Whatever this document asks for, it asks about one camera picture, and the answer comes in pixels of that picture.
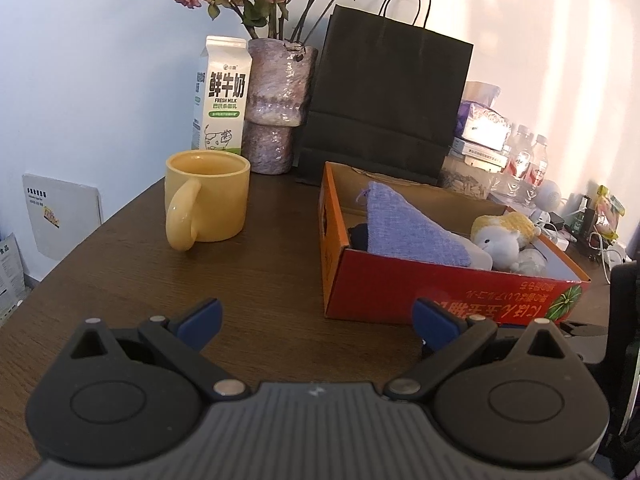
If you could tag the small green bottle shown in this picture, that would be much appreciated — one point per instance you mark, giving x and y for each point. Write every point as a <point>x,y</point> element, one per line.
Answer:
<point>582,217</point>

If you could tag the black desk device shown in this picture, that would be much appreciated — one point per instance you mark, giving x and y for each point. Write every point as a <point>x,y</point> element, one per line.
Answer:
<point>595,225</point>

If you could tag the red label water bottle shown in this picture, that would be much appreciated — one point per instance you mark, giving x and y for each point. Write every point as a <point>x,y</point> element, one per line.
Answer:
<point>537,167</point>
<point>520,155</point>

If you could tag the navy fabric pouch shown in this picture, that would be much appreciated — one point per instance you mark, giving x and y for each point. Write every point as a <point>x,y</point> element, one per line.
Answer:
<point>359,237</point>

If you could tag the purple woven pouch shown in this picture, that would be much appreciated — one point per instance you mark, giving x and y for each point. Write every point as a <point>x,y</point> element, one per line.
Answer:
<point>415,235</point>

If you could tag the clear plastic bag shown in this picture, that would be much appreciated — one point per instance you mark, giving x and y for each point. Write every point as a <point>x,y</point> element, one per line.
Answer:
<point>530,262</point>

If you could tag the clear patterned box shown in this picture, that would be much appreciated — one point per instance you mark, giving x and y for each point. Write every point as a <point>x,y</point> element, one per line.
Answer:
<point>465,180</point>

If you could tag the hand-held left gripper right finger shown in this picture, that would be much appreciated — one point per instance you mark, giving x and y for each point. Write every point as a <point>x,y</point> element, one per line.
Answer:
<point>435,327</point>

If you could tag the black paper bag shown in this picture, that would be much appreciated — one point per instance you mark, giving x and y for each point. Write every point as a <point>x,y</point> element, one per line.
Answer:
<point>385,85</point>

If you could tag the yellow ceramic mug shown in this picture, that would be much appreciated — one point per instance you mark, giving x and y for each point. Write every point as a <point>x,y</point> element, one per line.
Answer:
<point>220,200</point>

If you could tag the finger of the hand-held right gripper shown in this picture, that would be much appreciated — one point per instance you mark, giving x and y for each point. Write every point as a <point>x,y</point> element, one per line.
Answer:
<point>587,332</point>

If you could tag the white green milk carton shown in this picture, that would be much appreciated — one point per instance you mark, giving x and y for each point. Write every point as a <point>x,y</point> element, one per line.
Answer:
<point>222,100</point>

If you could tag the yellow pink snack packet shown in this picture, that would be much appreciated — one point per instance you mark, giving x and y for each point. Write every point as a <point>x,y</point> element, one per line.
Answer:
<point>610,210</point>

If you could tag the white wall panel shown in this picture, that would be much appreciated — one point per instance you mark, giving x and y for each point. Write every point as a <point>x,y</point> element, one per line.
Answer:
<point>65,215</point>

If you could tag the white flat box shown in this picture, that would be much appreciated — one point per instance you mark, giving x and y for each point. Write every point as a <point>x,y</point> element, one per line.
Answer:
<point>477,156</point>

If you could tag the purple textured vase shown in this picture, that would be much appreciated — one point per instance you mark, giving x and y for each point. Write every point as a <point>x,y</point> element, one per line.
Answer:
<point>277,85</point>

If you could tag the yellow white plush sheep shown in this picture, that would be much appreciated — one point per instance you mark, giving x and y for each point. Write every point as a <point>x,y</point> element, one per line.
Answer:
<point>500,245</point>

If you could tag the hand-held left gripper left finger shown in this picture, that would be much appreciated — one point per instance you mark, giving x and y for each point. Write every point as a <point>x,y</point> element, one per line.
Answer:
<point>202,325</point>

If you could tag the red cardboard box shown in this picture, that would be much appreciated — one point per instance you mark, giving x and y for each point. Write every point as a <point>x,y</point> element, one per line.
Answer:
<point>400,285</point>

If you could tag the purple tissue pack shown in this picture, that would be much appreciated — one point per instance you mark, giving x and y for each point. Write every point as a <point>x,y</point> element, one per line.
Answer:
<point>480,127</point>

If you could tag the blue white packet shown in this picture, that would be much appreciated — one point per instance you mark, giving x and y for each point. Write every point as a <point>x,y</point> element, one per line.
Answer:
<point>10,270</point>

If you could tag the white face mask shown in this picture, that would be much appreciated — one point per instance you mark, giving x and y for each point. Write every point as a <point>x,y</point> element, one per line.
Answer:
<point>617,252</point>

